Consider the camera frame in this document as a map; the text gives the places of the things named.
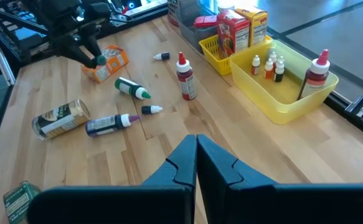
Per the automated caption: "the red-handled metal box grater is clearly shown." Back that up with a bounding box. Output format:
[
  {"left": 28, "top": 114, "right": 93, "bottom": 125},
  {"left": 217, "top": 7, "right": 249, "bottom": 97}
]
[{"left": 167, "top": 0, "right": 202, "bottom": 27}]

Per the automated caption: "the green food colouring bottle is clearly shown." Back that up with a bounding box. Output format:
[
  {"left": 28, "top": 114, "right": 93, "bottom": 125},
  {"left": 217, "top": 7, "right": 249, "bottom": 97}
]
[{"left": 115, "top": 77, "right": 152, "bottom": 100}]

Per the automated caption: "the black dropper bottle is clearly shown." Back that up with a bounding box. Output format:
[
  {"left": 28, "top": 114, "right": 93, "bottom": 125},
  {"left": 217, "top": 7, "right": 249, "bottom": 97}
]
[{"left": 141, "top": 105, "right": 164, "bottom": 115}]

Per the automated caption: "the translucent yellow-green plastic bin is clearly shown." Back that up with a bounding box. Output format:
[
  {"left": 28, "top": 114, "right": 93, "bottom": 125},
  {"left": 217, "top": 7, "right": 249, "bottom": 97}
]
[{"left": 229, "top": 39, "right": 339, "bottom": 125}]

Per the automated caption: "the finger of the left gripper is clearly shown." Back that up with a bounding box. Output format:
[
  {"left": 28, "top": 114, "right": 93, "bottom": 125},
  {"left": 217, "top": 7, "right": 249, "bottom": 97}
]
[
  {"left": 55, "top": 41, "right": 97, "bottom": 69},
  {"left": 83, "top": 26, "right": 104, "bottom": 59}
]

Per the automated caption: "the pink-tipped food colouring bottle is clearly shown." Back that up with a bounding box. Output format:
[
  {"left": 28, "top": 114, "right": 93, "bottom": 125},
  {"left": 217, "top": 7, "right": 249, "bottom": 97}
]
[{"left": 296, "top": 49, "right": 331, "bottom": 101}]

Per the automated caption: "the dark-label dropper bottle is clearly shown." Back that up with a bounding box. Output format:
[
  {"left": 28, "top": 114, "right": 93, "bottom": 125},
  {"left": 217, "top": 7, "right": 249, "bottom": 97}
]
[{"left": 273, "top": 62, "right": 285, "bottom": 83}]

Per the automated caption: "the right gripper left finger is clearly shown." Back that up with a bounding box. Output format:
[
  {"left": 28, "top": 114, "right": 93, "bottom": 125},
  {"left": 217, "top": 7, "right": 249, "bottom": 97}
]
[{"left": 142, "top": 134, "right": 198, "bottom": 224}]

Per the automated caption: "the small white-tipped tube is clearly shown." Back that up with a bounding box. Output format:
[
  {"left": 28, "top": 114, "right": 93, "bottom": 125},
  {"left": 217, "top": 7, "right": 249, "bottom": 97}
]
[{"left": 153, "top": 52, "right": 171, "bottom": 62}]

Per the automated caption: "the yellow slotted plastic basket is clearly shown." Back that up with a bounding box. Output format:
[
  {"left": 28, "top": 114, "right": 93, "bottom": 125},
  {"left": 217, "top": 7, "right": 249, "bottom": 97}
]
[{"left": 198, "top": 34, "right": 274, "bottom": 77}]

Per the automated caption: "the orange snack box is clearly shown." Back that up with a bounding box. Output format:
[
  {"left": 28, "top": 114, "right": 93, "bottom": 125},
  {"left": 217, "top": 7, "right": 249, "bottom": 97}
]
[{"left": 81, "top": 45, "right": 130, "bottom": 84}]

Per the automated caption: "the yellow cereal box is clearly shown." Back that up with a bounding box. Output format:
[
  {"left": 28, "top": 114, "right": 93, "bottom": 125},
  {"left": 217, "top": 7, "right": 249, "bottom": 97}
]
[{"left": 234, "top": 5, "right": 268, "bottom": 47}]

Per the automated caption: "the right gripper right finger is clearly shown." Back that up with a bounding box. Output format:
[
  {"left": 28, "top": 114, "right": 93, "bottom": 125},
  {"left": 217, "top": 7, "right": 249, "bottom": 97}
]
[{"left": 196, "top": 134, "right": 277, "bottom": 224}]

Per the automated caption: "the red-tipped food colouring bottle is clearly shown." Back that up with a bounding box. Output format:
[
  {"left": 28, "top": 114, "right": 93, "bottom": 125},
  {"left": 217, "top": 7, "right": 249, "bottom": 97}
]
[{"left": 176, "top": 51, "right": 197, "bottom": 101}]

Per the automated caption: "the grey plastic bin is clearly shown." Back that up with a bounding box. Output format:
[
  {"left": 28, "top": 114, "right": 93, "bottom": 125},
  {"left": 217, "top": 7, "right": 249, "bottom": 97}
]
[{"left": 176, "top": 6, "right": 219, "bottom": 54}]

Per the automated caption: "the maroon dropper bottle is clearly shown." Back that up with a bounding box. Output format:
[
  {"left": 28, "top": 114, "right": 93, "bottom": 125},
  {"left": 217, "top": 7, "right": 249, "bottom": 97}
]
[{"left": 251, "top": 55, "right": 262, "bottom": 76}]

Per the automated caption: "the red cereal box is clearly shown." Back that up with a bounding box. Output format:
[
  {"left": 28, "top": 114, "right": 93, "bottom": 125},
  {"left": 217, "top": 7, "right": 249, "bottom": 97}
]
[{"left": 217, "top": 9, "right": 251, "bottom": 60}]

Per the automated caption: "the yellow-orange label dropper bottle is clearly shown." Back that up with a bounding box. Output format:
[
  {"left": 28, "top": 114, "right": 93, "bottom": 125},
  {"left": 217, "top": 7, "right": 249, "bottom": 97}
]
[{"left": 263, "top": 58, "right": 275, "bottom": 80}]

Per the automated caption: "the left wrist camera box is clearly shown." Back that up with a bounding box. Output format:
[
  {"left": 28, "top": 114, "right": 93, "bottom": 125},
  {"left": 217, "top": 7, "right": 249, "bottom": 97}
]
[{"left": 84, "top": 1, "right": 112, "bottom": 22}]

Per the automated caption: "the metal frame clamp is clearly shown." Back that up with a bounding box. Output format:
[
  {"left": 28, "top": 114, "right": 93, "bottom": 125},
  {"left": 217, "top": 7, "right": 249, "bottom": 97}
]
[{"left": 344, "top": 87, "right": 363, "bottom": 118}]

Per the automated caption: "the purple food colouring bottle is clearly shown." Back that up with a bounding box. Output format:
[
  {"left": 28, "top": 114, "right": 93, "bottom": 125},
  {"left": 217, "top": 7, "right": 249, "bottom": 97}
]
[{"left": 85, "top": 113, "right": 141, "bottom": 138}]

